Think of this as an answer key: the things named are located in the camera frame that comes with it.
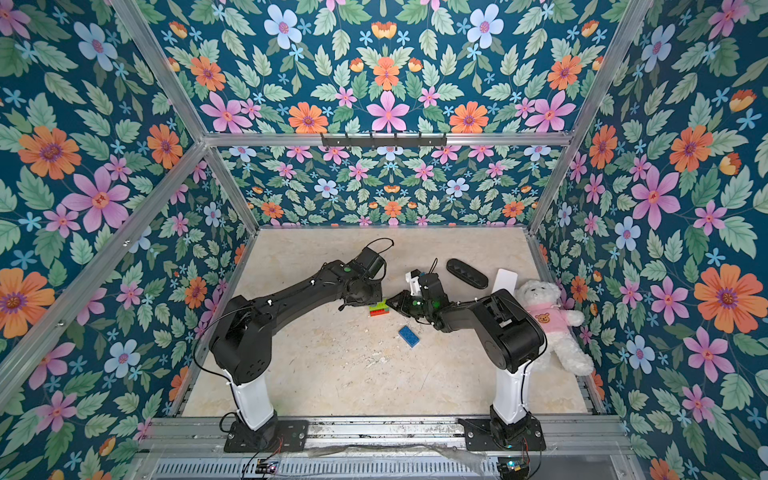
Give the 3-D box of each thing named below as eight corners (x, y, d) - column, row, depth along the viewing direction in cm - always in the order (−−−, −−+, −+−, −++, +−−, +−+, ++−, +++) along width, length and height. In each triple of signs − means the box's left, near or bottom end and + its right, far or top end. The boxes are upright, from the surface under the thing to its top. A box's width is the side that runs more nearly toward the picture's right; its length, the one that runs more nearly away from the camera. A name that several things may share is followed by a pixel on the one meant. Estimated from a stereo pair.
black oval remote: (443, 268, 109) (443, 264, 107) (451, 259, 111) (452, 255, 110) (481, 292, 102) (483, 288, 100) (490, 281, 105) (491, 277, 103)
